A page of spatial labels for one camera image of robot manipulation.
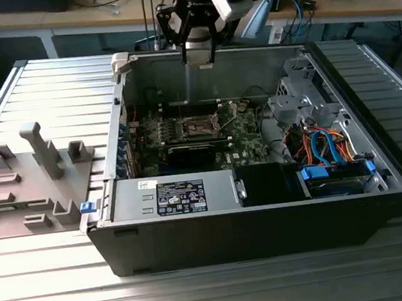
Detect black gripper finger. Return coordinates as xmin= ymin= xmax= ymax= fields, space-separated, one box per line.
xmin=205 ymin=12 xmax=242 ymax=64
xmin=154 ymin=0 xmax=198 ymax=69

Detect silver CPU chip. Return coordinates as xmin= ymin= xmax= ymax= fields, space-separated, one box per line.
xmin=187 ymin=58 xmax=215 ymax=71

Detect black RAM slot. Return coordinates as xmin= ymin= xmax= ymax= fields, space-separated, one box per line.
xmin=162 ymin=98 xmax=220 ymax=119

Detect metal socket cover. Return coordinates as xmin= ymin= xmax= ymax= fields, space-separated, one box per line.
xmin=210 ymin=99 xmax=240 ymax=132

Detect CPU socket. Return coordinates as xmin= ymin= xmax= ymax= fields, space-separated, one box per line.
xmin=180 ymin=114 xmax=222 ymax=141

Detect white power strip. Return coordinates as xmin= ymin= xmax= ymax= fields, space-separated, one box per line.
xmin=266 ymin=19 xmax=286 ymax=46

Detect metal disk bay cage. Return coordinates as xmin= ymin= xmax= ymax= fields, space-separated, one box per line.
xmin=262 ymin=52 xmax=351 ymax=140

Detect green motherboard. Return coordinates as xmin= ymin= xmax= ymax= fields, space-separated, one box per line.
xmin=124 ymin=94 xmax=275 ymax=179

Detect blue expansion card retainer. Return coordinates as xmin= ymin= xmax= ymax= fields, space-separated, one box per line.
xmin=109 ymin=104 xmax=136 ymax=179

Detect black graphics card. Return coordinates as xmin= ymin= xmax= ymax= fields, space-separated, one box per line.
xmin=160 ymin=136 xmax=232 ymax=170

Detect wooden desk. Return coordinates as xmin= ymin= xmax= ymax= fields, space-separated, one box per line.
xmin=0 ymin=0 xmax=183 ymax=64
xmin=264 ymin=0 xmax=402 ymax=79

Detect black plastic fan shroud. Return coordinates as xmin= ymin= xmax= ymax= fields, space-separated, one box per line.
xmin=233 ymin=160 xmax=300 ymax=208

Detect hard disk in blue carrier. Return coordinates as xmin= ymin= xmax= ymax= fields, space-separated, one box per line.
xmin=295 ymin=157 xmax=381 ymax=201

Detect grey power supply unit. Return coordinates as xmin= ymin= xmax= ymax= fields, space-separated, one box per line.
xmin=107 ymin=168 xmax=240 ymax=224

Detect blue case latch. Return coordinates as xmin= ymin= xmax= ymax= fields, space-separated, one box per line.
xmin=79 ymin=200 xmax=97 ymax=214

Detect black PC case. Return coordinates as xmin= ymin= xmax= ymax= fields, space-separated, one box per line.
xmin=68 ymin=23 xmax=402 ymax=280

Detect grey parts rack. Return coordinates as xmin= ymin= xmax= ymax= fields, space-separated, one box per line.
xmin=0 ymin=114 xmax=104 ymax=240

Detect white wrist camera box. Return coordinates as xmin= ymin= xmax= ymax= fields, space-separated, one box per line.
xmin=210 ymin=0 xmax=246 ymax=24

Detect black hanging cable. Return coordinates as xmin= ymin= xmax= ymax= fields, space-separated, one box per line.
xmin=139 ymin=0 xmax=162 ymax=53

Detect beige case release handle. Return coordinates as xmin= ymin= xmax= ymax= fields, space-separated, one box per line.
xmin=109 ymin=51 xmax=133 ymax=84

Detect blue hanging cable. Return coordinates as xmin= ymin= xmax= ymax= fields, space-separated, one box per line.
xmin=290 ymin=0 xmax=316 ymax=38

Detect orange wire bundle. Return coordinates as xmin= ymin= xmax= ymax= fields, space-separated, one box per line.
xmin=285 ymin=123 xmax=358 ymax=169

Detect blue flat wire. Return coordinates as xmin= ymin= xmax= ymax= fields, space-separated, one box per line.
xmin=308 ymin=127 xmax=348 ymax=169

